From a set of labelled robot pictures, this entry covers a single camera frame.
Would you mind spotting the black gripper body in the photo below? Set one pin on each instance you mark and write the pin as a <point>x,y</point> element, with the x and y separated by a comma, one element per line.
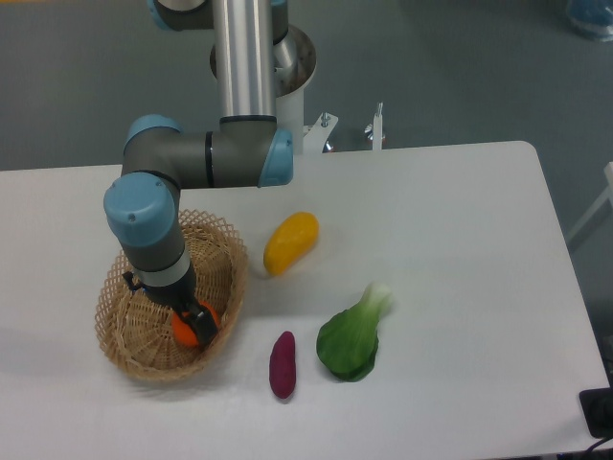
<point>178,295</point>

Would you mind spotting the orange fruit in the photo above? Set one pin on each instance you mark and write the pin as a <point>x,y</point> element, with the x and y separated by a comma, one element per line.
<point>185,335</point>

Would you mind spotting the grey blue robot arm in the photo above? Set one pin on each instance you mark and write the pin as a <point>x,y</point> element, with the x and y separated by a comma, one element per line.
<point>160,160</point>

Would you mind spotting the oval wicker basket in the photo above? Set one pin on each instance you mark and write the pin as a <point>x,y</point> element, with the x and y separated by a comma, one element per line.
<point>135,334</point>

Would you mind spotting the purple sweet potato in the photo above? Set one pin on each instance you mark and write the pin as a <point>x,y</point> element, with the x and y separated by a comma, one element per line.
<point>282,366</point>

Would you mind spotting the yellow mango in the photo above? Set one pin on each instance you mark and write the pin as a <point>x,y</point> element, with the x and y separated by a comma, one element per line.
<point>292,239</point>

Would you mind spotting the green bok choy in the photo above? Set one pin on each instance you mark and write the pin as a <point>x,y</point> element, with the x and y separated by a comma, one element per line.
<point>348,343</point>

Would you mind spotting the black device at edge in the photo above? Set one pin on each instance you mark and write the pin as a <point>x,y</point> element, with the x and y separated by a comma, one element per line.
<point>596,406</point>

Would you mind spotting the blue bag in background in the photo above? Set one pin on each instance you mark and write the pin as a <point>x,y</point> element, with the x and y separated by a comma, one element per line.
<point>591,18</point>

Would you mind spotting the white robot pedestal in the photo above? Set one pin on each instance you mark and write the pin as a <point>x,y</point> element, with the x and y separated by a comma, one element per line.
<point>295,65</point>

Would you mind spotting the white frame at right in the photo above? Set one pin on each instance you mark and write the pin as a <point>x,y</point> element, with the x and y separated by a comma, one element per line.
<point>594,216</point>

